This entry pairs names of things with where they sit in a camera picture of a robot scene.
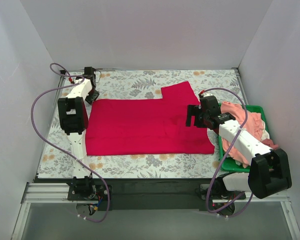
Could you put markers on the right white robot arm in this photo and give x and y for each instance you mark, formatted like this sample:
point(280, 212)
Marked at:
point(269, 168)

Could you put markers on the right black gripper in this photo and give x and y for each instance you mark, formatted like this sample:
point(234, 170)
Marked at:
point(193, 115)

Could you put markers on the magenta red t-shirt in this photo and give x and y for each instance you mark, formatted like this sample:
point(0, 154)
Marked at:
point(146, 126)

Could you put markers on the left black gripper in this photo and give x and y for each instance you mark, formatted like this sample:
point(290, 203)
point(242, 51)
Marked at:
point(93, 96)

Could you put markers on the dusty rose t-shirt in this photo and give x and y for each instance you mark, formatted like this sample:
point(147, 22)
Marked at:
point(268, 142)

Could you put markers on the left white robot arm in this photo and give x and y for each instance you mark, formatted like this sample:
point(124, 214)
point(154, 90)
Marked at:
point(74, 120)

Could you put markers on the green plastic bin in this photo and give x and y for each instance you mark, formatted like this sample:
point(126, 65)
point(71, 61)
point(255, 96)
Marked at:
point(229, 163)

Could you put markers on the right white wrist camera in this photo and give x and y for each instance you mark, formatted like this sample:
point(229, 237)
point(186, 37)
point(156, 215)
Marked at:
point(205, 96)

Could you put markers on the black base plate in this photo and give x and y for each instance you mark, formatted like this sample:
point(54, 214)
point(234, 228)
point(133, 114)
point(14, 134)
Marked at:
point(156, 193)

